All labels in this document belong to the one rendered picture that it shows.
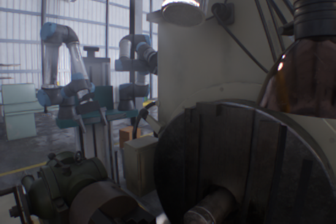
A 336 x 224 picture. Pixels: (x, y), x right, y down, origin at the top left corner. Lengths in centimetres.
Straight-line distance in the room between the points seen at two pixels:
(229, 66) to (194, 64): 13
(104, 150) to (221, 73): 146
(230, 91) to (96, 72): 133
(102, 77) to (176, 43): 108
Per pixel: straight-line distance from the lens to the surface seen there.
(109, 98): 167
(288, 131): 45
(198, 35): 65
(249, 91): 54
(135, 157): 81
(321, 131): 53
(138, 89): 159
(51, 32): 127
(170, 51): 73
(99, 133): 178
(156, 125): 75
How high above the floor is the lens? 163
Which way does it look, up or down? 7 degrees down
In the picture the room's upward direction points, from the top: straight up
